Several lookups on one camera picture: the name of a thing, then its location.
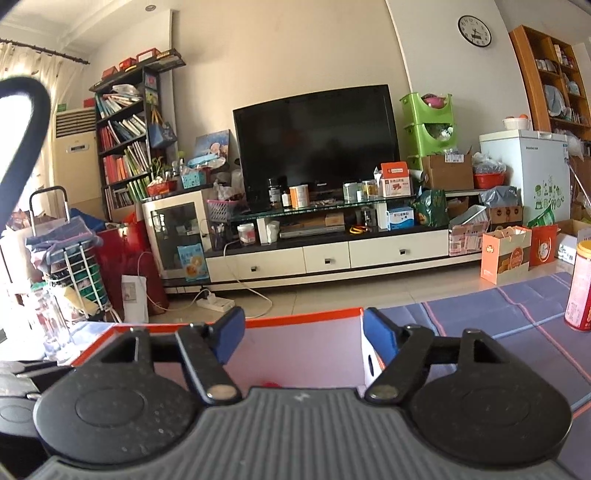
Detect red tomato fruit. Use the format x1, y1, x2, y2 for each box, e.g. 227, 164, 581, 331
262, 381, 283, 389

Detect white power strip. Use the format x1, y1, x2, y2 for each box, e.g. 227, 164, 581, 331
197, 294, 235, 313

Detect orange cardboard box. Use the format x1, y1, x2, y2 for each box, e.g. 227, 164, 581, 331
72, 308, 383, 396

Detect white TV cabinet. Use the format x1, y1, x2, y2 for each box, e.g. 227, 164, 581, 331
202, 188, 486, 289

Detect blue plaid tablecloth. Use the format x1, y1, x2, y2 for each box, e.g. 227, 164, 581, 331
0, 270, 591, 476

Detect red paper bag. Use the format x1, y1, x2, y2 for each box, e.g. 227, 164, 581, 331
96, 220, 169, 317

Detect white glass door cabinet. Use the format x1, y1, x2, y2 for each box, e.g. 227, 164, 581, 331
142, 184, 214, 286

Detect shopping trolley with clothes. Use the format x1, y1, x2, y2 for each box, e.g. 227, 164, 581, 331
25, 186, 121, 323

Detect orange gift bag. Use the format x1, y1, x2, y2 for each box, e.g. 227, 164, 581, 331
481, 226, 532, 286

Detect red canister yellow lid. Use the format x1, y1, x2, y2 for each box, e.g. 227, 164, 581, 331
565, 240, 591, 332

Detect brown cardboard box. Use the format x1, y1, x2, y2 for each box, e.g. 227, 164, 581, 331
421, 153, 474, 191

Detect black flat screen television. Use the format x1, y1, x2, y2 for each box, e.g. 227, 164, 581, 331
233, 84, 400, 208

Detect white chest freezer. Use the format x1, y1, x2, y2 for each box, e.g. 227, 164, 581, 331
479, 130, 571, 223

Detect green stacking bins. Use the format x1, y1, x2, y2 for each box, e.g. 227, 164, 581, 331
400, 92, 458, 169

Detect white floor air conditioner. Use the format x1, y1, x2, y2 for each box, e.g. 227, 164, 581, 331
53, 107, 104, 220

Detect dark bookshelf with books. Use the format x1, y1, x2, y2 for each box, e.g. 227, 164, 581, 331
90, 49, 185, 222

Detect wooden shelf unit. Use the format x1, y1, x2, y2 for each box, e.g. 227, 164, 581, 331
509, 25, 590, 141

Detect round wall clock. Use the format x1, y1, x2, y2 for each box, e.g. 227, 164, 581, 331
457, 15, 493, 48

